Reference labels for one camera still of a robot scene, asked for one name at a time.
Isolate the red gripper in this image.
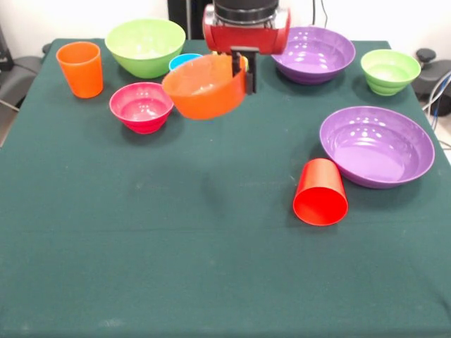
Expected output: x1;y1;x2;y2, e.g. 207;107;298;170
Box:
202;4;292;95

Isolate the orange bowl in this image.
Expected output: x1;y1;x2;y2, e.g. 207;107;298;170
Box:
161;54;247;121

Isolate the red cup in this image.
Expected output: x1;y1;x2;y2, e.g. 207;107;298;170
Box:
292;158;350;227

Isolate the blue cup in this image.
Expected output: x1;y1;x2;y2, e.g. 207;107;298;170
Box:
168;53;204;73

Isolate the purple bowl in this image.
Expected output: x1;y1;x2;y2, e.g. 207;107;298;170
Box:
319;106;436;189
271;26;357;85

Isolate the large green bowl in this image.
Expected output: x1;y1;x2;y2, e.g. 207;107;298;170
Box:
104;18;187;80

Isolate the pink bowl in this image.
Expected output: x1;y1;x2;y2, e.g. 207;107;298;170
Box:
109;82;175;135

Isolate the small green bowl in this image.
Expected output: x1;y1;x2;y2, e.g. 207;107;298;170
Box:
360;49;422;96

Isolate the orange cup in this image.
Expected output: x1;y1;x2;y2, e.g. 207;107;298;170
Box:
56;41;104;99

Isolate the black chair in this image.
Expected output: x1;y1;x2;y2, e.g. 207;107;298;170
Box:
414;48;451;117
0;24;52;111

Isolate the dark green tablecloth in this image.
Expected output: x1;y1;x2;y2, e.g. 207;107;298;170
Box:
0;37;451;338

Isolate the black cable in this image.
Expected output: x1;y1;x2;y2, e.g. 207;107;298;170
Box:
311;0;330;29

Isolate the white cable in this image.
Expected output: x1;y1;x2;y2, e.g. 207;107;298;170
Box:
421;79;451;112

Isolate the blue cable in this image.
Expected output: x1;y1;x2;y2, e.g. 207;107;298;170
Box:
430;70;451;119

